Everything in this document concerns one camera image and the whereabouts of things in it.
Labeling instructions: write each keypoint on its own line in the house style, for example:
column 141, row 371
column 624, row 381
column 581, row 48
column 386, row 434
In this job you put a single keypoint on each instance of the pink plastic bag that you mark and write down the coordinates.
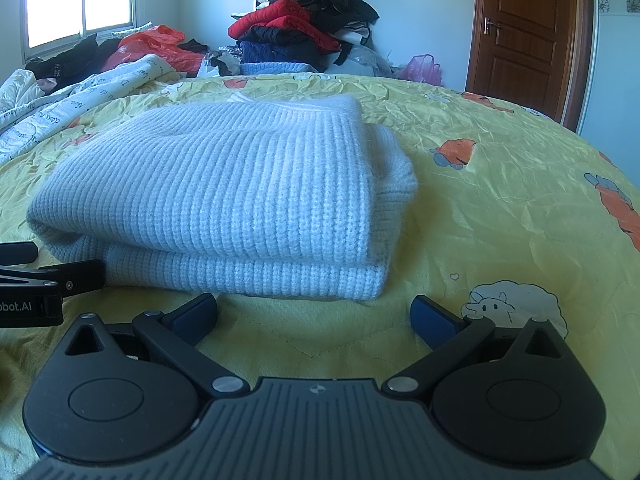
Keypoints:
column 422, row 68

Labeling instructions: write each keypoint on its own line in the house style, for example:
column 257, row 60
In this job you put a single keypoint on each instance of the red jacket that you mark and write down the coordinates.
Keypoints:
column 284, row 14

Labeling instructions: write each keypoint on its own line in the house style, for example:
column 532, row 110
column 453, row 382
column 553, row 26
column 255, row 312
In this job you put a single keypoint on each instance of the white printed quilt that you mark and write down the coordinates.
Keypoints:
column 24, row 126

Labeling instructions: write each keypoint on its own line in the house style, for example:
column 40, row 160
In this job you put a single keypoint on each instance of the red plastic bag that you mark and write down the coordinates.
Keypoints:
column 159, row 40

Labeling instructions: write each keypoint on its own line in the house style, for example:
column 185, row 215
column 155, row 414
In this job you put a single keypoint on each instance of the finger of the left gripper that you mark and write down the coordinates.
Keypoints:
column 18, row 252
column 67, row 279

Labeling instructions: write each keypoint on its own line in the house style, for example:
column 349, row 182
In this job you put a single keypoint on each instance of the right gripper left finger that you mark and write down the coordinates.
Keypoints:
column 114, row 393

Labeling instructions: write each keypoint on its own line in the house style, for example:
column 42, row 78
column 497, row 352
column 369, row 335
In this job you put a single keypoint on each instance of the pile of dark clothes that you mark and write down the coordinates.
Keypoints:
column 348, row 21

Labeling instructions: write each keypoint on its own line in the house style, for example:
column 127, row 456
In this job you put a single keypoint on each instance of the light blue knit garment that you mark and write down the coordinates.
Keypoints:
column 274, row 68

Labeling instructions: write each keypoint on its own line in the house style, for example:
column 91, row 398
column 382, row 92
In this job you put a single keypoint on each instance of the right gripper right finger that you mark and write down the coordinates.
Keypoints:
column 516, row 398

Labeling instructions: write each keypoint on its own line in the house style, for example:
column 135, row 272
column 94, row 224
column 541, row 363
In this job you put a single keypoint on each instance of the white knit sweater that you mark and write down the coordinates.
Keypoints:
column 253, row 197

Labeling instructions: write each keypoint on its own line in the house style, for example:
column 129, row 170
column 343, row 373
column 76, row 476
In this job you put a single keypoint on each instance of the brown wooden door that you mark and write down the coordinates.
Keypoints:
column 535, row 53

